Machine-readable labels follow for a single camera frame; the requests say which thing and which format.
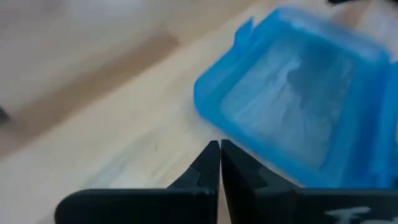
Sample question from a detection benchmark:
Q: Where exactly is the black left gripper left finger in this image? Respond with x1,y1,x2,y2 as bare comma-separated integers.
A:
55,139,221,224

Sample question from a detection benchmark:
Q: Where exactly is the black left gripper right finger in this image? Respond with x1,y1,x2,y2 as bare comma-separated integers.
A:
220,139,398,224

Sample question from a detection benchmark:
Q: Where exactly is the blue translucent plastic pencil case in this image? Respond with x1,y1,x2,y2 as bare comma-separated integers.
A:
193,6,398,189

